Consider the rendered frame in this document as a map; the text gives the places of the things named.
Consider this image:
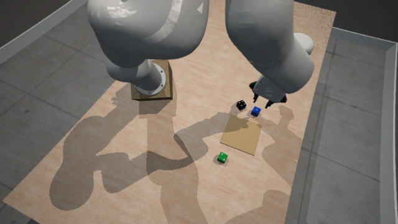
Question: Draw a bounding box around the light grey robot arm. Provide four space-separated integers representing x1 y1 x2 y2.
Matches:
86 0 315 95

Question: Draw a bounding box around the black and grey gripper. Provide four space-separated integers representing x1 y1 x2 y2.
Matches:
249 75 287 109

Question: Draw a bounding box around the black die with white pips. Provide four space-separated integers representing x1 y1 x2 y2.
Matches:
236 100 246 110

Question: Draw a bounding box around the blue die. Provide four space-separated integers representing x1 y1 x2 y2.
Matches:
251 106 261 117

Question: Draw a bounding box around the tan flat mat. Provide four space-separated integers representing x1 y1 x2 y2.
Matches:
220 114 262 156

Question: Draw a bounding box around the green die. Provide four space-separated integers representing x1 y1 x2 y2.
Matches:
217 152 228 164

